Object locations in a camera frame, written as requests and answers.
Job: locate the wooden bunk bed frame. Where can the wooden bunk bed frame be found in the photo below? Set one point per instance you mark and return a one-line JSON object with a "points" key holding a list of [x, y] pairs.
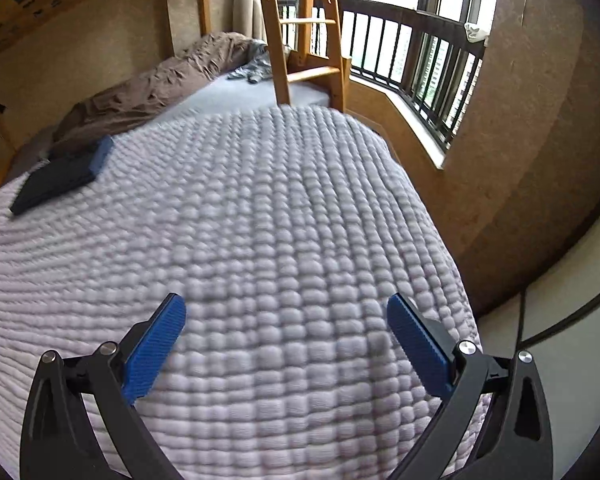
{"points": [[205, 10]]}

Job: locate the white sliding door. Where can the white sliding door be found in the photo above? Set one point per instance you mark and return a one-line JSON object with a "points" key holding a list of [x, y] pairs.
{"points": [[570, 385]]}

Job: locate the dark blue flat box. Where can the dark blue flat box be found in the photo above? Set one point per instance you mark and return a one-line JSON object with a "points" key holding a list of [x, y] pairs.
{"points": [[55, 180]]}

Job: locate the grey garment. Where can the grey garment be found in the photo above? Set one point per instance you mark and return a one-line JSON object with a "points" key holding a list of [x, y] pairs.
{"points": [[255, 67]]}

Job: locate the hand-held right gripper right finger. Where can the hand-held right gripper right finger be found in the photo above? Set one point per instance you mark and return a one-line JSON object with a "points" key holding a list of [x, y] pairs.
{"points": [[420, 347]]}

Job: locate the pink waffle blanket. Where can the pink waffle blanket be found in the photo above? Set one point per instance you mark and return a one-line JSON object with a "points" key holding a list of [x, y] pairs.
{"points": [[255, 210]]}

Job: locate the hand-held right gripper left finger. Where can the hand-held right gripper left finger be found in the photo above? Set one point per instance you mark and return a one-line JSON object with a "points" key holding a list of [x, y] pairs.
{"points": [[152, 347]]}

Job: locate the beige curtain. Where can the beige curtain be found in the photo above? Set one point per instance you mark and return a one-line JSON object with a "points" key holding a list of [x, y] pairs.
{"points": [[247, 5]]}

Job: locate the wooden bunk ladder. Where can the wooden bunk ladder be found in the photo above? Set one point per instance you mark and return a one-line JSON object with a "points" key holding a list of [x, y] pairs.
{"points": [[275, 50]]}

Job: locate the white cloth on railing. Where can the white cloth on railing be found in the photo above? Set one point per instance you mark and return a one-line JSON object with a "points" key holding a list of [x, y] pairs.
{"points": [[476, 32]]}

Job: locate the grey pillow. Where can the grey pillow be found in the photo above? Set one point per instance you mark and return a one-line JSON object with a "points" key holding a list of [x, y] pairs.
{"points": [[30, 152]]}

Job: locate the grey bed sheet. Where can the grey bed sheet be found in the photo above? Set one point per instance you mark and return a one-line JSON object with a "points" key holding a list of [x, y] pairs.
{"points": [[230, 97]]}

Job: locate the dark window railing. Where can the dark window railing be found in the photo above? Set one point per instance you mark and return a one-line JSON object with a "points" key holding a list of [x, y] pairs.
{"points": [[405, 17]]}

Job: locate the brown duvet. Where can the brown duvet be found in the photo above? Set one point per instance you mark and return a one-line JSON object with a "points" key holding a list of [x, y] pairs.
{"points": [[155, 85]]}

